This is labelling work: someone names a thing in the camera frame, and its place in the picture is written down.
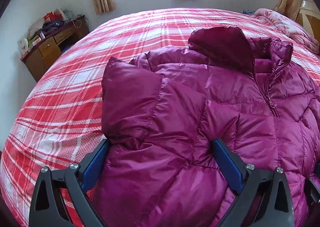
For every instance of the pile of clothes on desk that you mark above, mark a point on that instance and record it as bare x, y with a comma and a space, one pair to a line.
40, 26

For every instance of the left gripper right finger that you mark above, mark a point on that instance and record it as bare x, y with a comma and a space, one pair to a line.
263, 197

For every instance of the wooden headboard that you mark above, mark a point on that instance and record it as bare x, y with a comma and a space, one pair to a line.
308, 17

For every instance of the brown wooden desk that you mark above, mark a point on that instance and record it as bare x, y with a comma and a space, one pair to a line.
46, 52

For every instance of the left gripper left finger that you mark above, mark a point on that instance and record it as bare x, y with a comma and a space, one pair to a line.
47, 205

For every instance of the white carton box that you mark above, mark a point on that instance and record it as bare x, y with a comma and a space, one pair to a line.
23, 45

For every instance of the red gift bag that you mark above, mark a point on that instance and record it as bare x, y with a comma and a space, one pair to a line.
52, 17

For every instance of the red plaid bed cover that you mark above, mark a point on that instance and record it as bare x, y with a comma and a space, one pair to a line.
60, 121

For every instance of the pink floral folded quilt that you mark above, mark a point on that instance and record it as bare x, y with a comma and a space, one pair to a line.
290, 28

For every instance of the magenta puffer jacket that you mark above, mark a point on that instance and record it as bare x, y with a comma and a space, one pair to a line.
162, 110

